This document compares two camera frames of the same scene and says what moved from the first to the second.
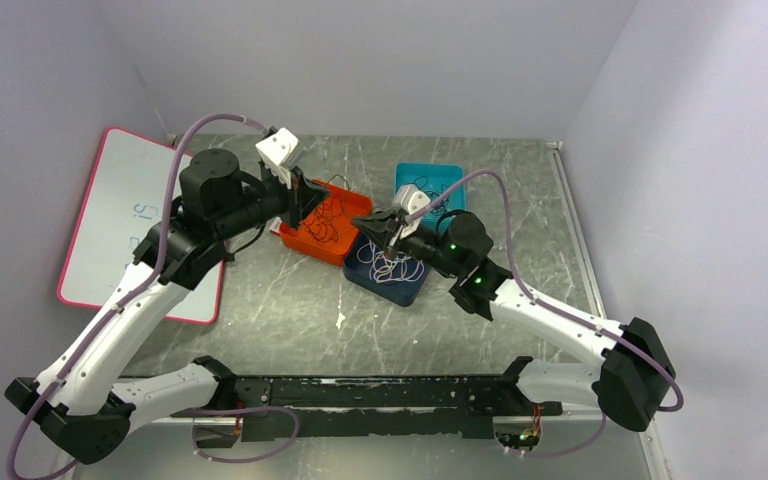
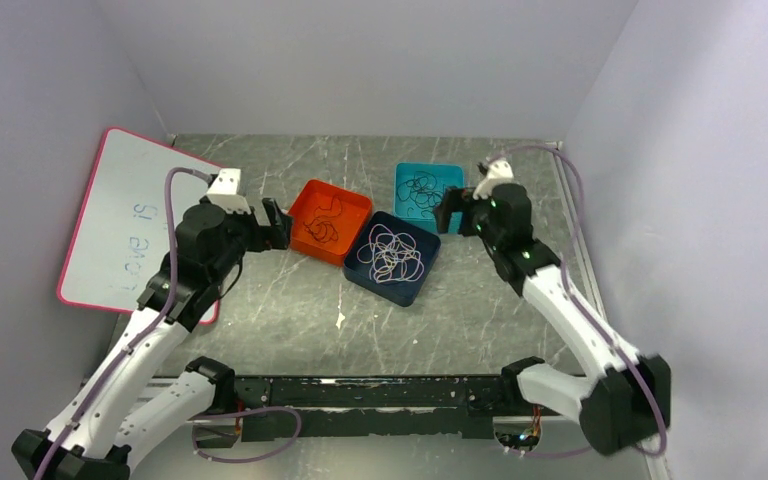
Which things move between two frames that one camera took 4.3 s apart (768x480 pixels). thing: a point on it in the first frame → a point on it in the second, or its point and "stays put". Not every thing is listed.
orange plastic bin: [326, 231] stays put
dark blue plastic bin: [396, 280] stays put
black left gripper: [305, 196] → [265, 237]
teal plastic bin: [432, 179] stays put
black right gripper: [383, 228] → [455, 199]
